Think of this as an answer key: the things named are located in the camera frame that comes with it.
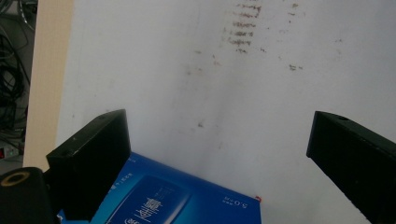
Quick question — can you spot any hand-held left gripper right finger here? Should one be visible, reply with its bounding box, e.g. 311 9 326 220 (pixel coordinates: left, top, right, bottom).
305 110 396 224

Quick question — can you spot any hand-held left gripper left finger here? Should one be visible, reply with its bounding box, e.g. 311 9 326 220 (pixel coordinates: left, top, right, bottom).
46 108 132 222

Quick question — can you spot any blue cardboard box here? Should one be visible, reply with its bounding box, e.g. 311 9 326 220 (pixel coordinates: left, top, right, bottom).
56 151 262 224

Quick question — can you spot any light wooden table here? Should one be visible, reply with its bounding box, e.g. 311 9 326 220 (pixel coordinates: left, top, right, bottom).
22 0 75 172

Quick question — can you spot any white board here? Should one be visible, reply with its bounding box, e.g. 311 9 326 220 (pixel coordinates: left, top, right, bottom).
55 0 396 224

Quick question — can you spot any power strip with red switch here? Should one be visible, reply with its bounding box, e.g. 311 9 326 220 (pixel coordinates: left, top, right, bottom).
0 146 21 161

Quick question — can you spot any bundle of black floor cables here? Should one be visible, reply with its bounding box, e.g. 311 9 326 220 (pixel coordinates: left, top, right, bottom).
0 0 38 150

